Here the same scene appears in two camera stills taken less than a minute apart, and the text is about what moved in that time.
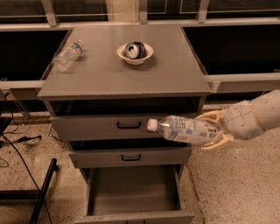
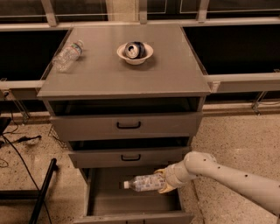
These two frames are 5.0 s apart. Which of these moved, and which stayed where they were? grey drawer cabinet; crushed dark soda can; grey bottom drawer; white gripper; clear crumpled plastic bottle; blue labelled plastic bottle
Moved: white gripper; blue labelled plastic bottle
Stayed: grey drawer cabinet; crushed dark soda can; clear crumpled plastic bottle; grey bottom drawer
